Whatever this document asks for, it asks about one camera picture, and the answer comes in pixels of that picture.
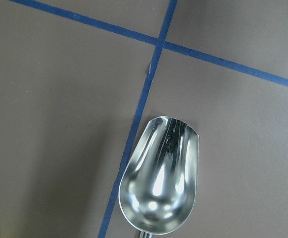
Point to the metal scoop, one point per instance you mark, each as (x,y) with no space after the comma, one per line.
(158,188)

